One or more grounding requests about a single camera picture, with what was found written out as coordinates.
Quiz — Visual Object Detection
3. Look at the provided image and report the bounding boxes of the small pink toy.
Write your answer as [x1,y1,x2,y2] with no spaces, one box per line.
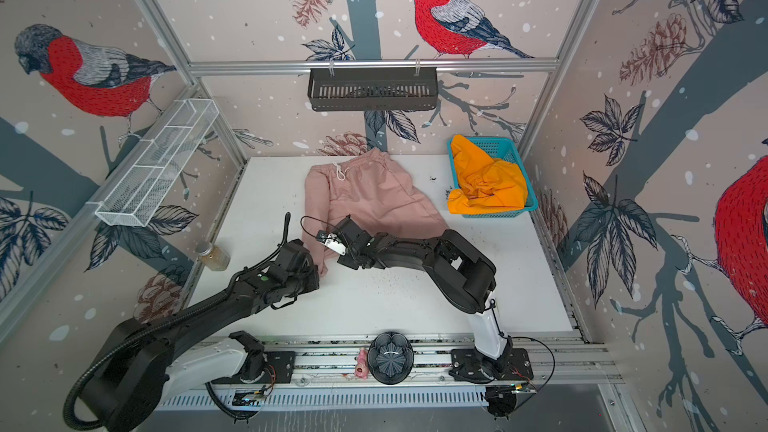
[354,348,369,380]

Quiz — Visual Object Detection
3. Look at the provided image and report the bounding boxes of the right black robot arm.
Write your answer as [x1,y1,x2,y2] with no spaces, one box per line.
[317,217,513,384]

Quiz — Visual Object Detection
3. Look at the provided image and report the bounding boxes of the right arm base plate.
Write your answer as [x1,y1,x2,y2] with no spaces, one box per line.
[448,348,533,384]

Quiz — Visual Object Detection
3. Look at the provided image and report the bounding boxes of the orange shorts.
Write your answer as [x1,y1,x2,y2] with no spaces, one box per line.
[447,134,530,216]

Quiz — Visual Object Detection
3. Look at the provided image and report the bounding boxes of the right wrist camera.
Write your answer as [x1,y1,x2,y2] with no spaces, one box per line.
[316,231,347,256]

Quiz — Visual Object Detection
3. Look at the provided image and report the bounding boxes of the white wire mesh basket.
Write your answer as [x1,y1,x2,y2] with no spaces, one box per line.
[95,98,219,227]

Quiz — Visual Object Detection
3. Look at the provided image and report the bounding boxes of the pink shorts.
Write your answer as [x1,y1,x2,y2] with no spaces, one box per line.
[302,149,448,276]

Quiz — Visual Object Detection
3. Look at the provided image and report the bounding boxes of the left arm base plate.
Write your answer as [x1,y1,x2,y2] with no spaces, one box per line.
[223,351,296,385]

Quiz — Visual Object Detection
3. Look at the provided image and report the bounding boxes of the black round flower-shaped bowl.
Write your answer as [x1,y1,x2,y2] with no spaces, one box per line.
[367,332,414,385]

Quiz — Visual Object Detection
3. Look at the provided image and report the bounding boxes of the teal plastic basket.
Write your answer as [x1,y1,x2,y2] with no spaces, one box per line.
[446,136,540,220]

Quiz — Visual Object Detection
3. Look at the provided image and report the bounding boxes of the black hanging shelf basket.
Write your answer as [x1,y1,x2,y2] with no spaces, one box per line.
[307,67,439,112]

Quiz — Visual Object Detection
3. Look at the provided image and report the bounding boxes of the glass jar with lid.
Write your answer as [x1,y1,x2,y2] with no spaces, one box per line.
[195,241,231,271]

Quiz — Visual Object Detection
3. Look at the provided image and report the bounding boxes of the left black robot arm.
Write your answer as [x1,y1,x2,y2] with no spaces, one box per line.
[62,239,319,431]

